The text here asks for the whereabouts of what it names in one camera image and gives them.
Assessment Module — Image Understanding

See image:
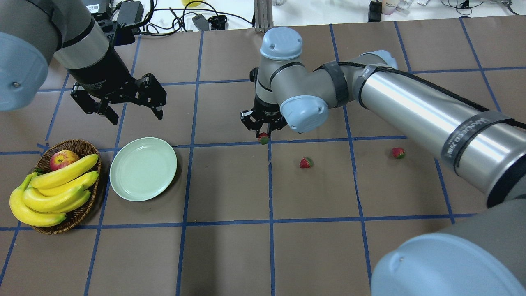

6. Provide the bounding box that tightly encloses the black power adapter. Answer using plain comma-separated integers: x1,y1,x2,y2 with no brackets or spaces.
116,0,144,29

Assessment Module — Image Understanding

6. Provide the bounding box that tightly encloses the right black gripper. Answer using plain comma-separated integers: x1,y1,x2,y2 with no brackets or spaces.
240,68,287,140

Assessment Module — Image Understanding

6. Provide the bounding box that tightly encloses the light green plate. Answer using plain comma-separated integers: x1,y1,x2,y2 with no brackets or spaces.
109,137,178,202

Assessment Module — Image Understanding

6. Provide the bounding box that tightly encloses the woven wicker basket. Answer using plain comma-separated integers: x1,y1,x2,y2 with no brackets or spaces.
29,139,103,235

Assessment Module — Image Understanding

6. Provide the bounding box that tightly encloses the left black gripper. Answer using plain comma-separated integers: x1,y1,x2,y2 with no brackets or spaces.
67,46,167,125

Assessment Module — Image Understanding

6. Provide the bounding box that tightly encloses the red apple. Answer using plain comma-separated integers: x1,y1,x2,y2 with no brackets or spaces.
49,150,80,171

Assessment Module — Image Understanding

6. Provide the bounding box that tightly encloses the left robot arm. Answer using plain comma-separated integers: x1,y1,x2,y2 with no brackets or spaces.
0,0,167,125

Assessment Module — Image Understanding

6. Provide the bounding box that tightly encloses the red strawberry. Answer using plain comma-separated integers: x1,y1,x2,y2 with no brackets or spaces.
299,157,314,169
257,132,270,145
391,147,406,160

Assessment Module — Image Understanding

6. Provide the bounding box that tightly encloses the yellow banana bunch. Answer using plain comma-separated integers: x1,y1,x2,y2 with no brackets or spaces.
9,154,99,227

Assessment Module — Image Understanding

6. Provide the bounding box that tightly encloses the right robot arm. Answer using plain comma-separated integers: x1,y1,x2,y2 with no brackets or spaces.
240,28,526,296

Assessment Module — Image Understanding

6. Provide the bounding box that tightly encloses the aluminium frame post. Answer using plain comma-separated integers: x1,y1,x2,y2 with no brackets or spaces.
254,0,274,32

